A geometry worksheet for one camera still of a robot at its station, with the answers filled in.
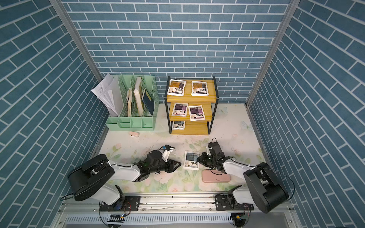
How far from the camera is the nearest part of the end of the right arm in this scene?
67 cm

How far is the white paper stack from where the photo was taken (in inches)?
35.8

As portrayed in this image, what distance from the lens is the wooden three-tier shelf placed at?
80 cm
